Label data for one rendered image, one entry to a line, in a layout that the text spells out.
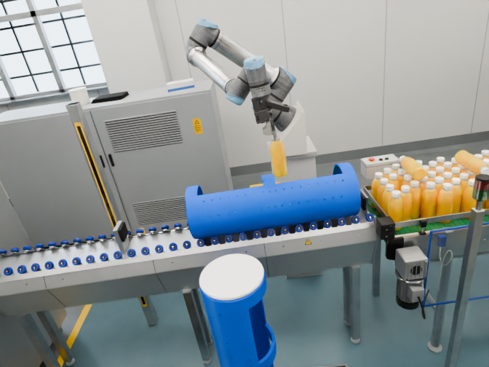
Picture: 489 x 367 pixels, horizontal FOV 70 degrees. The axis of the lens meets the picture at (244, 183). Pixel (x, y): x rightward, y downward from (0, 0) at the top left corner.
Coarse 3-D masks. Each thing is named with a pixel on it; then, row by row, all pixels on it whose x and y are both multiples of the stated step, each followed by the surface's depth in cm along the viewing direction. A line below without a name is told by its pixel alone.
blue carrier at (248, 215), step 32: (192, 192) 180; (224, 192) 177; (256, 192) 175; (288, 192) 174; (320, 192) 173; (352, 192) 173; (192, 224) 176; (224, 224) 177; (256, 224) 178; (288, 224) 183
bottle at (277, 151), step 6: (270, 144) 169; (276, 144) 166; (282, 144) 168; (270, 150) 169; (276, 150) 167; (282, 150) 167; (276, 156) 168; (282, 156) 168; (276, 162) 169; (282, 162) 169; (276, 168) 171; (282, 168) 170; (276, 174) 172; (282, 174) 172
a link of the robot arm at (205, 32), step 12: (204, 24) 197; (192, 36) 200; (204, 36) 199; (216, 36) 201; (228, 36) 208; (204, 48) 204; (216, 48) 206; (228, 48) 207; (240, 48) 210; (240, 60) 213; (276, 72) 223; (288, 72) 225; (276, 84) 226; (288, 84) 228
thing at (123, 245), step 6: (120, 222) 193; (114, 228) 188; (120, 228) 189; (126, 228) 195; (114, 234) 187; (120, 234) 188; (126, 234) 194; (120, 240) 189; (126, 240) 196; (120, 246) 190; (126, 246) 195
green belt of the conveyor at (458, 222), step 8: (368, 200) 210; (368, 208) 203; (376, 216) 194; (488, 216) 180; (432, 224) 181; (440, 224) 180; (448, 224) 179; (456, 224) 178; (464, 224) 177; (400, 232) 179; (408, 232) 178; (384, 240) 180
